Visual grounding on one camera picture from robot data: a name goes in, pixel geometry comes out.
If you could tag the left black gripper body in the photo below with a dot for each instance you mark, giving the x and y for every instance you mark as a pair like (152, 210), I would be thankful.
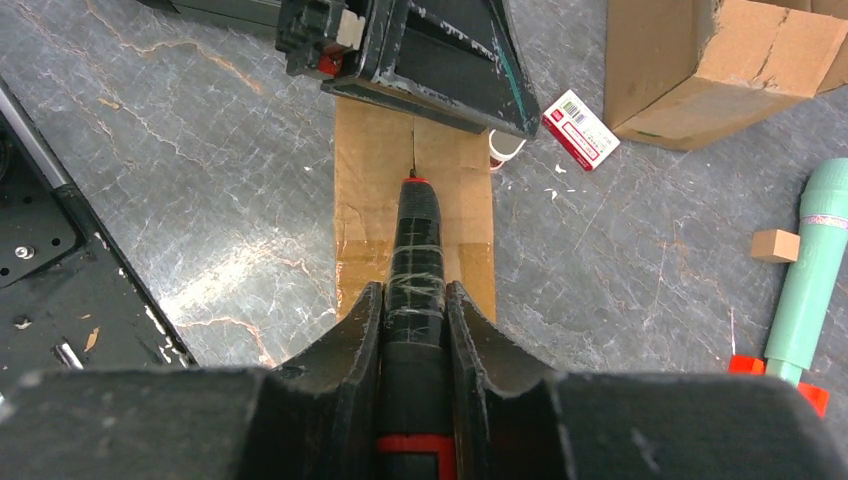
(325, 39)

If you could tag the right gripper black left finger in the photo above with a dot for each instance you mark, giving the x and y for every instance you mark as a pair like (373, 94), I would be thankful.
(310, 418)

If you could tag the red box cutter knife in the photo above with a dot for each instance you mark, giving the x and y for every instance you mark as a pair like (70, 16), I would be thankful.
(414, 419)

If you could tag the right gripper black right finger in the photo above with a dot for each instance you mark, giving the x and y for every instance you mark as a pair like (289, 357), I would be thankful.
(518, 418)

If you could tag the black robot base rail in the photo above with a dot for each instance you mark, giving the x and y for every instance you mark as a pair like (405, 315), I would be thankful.
(69, 297)

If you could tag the small brown wooden cube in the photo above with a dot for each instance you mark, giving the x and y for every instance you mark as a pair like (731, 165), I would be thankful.
(775, 246)

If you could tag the small red white box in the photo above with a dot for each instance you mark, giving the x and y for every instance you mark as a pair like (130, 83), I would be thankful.
(580, 131)

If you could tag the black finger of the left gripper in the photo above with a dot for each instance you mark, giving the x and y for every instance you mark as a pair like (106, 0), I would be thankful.
(457, 63)

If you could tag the brown cardboard express box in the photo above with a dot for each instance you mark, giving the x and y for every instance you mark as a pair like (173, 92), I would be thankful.
(684, 74)

